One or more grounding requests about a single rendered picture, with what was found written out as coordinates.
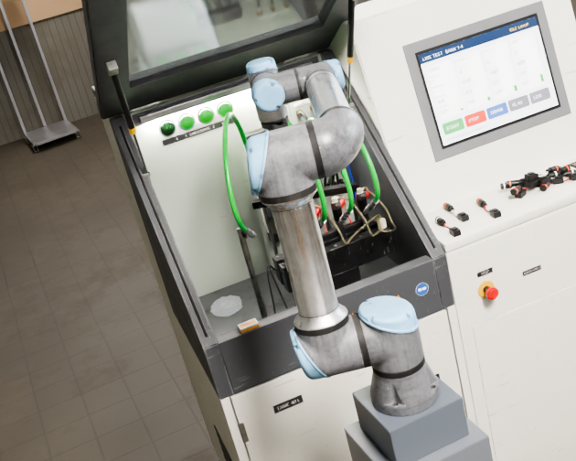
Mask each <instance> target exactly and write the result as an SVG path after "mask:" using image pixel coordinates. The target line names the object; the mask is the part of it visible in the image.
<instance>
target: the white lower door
mask: <svg viewBox="0 0 576 461"><path fill-rule="evenodd" d="M418 321H419V330H420V334H421V343H422V347H423V351H424V357H425V360H426V362H427V363H428V365H429V366H430V368H431V369H432V371H433V373H434V375H436V376H437V377H438V378H439V379H440V380H442V381H443V382H444V383H445V384H447V385H448V386H449V387H450V388H451V389H453V390H454V391H455V392H456V393H458V394H459V395H460V396H461V397H462V398H463V395H462V390H461V385H460V381H459V375H458V370H457V366H456V360H455V355H454V351H453V342H452V337H451V332H450V327H449V322H448V317H447V312H446V310H445V309H442V310H440V311H438V312H435V313H433V314H430V315H428V316H425V317H423V318H420V319H418ZM371 378H372V367H367V368H364V369H360V370H353V371H350V372H346V373H342V374H338V375H335V376H331V378H323V379H318V380H311V379H309V378H307V377H306V376H305V374H304V372H303V370H302V368H299V369H296V370H292V371H290V372H288V373H285V374H283V375H281V376H279V377H276V378H274V379H271V380H269V381H266V382H264V383H261V384H259V385H256V386H254V387H251V388H249V389H247V390H245V391H241V392H239V393H236V394H234V393H233V395H231V396H230V400H231V403H232V406H233V409H234V412H235V414H236V418H237V421H238V427H239V430H240V435H241V438H242V441H243V443H244V444H245V446H246V449H247V452H248V455H249V458H250V461H352V457H351V454H350V451H349V447H348V443H347V437H346V433H345V429H344V427H346V426H348V425H350V424H352V423H354V422H356V421H358V417H357V410H356V406H355V403H354V399H353V395H352V393H353V392H355V391H358V390H360V389H362V388H364V387H367V386H368V385H370V384H371Z"/></svg>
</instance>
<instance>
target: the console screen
mask: <svg viewBox="0 0 576 461"><path fill-rule="evenodd" d="M402 48H403V52H404V55H405V59H406V61H407V65H408V68H409V71H410V75H411V80H412V83H413V87H414V90H415V93H416V96H417V100H418V103H419V105H420V109H421V115H422V118H423V121H424V124H425V128H426V131H427V135H428V137H429V140H430V144H431V147H432V152H433V156H434V159H435V162H439V161H442V160H444V159H447V158H449V157H452V156H455V155H459V154H461V153H464V152H466V151H469V150H472V149H475V148H477V147H479V146H482V145H486V144H489V143H492V142H494V141H496V140H499V139H502V138H505V137H507V136H510V135H512V134H516V133H519V132H522V131H525V130H527V129H529V128H532V127H535V126H537V125H540V124H543V123H546V122H549V121H552V120H554V119H557V118H560V117H562V116H564V115H567V114H570V113H571V108H570V105H569V101H568V97H567V93H566V91H565V87H564V83H563V79H562V76H561V72H560V65H559V62H558V59H557V55H556V51H555V48H554V44H553V40H552V37H551V34H550V30H549V23H548V19H547V16H546V12H545V9H544V5H543V2H542V1H538V2H536V3H533V4H530V5H525V6H522V7H520V8H517V9H514V10H511V11H508V12H505V13H502V14H499V15H496V16H491V17H489V18H486V19H483V20H480V21H477V22H474V23H472V24H469V25H466V26H463V27H458V28H456V29H452V30H449V31H446V32H443V33H441V34H438V35H435V36H432V37H429V38H425V39H422V40H419V41H416V42H413V43H410V44H408V45H405V46H402Z"/></svg>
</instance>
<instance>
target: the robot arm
mask: <svg viewBox="0 0 576 461"><path fill-rule="evenodd" d="M246 71H247V78H248V79H249V83H250V86H251V98H252V100H253V102H254V104H255V108H256V111H257V114H258V118H259V121H260V122H261V128H262V129H268V130H267V131H265V133H262V134H256V135H254V136H251V137H250V138H249V139H248V140H247V142H246V155H247V163H248V170H249V178H250V184H251V194H252V195H253V196H259V195H260V198H261V203H262V204H263V205H265V206H267V207H269V208H270V209H271V210H272V215H273V219H274V222H275V226H276V230H277V233H278V237H279V240H280V244H281V247H282V251H283V257H284V260H285V264H286V268H287V272H288V275H289V278H290V282H291V286H292V289H293V295H294V299H295V303H296V306H297V310H298V315H297V316H296V318H295V319H294V322H293V323H294V328H293V329H291V330H290V337H291V341H292V344H293V348H294V351H295V354H296V357H297V358H298V361H299V363H300V365H301V368H302V370H303V372H304V374H305V376H306V377H307V378H309V379H311V380H318V379H323V378H331V376H335V375H338V374H342V373H346V372H350V371H353V370H360V369H364V368H367V367H372V378H371V385H370V398H371V401H372V404H373V406H374V408H375V409H376V410H377V411H379V412H380V413H383V414H386V415H389V416H396V417H402V416H410V415H414V414H417V413H421V412H423V411H425V410H427V409H428V408H430V407H431V406H433V405H434V404H435V403H436V401H437V400H438V398H439V395H440V387H439V382H438V380H437V378H436V376H435V375H434V373H433V371H432V369H431V368H430V366H429V365H428V363H427V362H426V360H425V357H424V351H423V347H422V343H421V334H420V330H419V321H418V319H417V317H416V314H415V310H414V308H413V306H412V305H411V304H410V303H409V302H408V301H406V300H405V299H402V298H398V297H397V296H389V295H383V296H377V297H373V298H369V299H368V300H367V301H366V302H363V303H362V304H361V305H360V306H359V309H358V312H357V313H355V314H353V315H348V312H347V308H346V307H345V306H342V305H340V304H339V303H338V302H337V298H336V291H335V288H334V284H333V280H332V276H331V273H330V268H329V264H328V260H327V257H326V253H325V246H324V243H323V239H322V235H321V231H320V228H319V224H318V220H317V217H316V213H315V206H314V202H313V196H314V194H315V192H316V191H317V185H316V180H317V179H320V178H324V177H331V176H333V175H335V174H337V173H339V172H340V171H342V170H343V169H344V168H346V167H347V166H348V165H349V164H350V163H351V162H352V161H353V160H354V158H355V157H356V156H357V154H358V152H359V150H360V148H361V146H362V143H363V140H364V126H363V123H362V121H361V119H360V117H359V115H358V114H357V112H356V111H355V110H353V109H352V108H350V107H349V105H348V103H347V100H346V97H345V95H344V93H343V92H342V89H344V87H345V80H344V75H343V71H342V68H341V65H340V62H339V61H338V60H337V59H330V60H322V61H321V62H318V63H315V64H311V65H307V66H303V67H300V68H296V69H292V70H286V71H282V72H278V68H277V67H276V64H275V61H274V59H273V58H271V57H265V58H259V59H254V60H252V61H250V62H249V63H247V65H246ZM308 98H309V101H310V103H311V105H312V108H313V111H314V114H315V118H316V119H314V120H311V121H308V122H304V123H298V124H294V125H290V126H288V122H289V118H288V115H287V114H288V112H287V109H286V105H287V104H288V103H290V102H297V101H300V100H304V99H308Z"/></svg>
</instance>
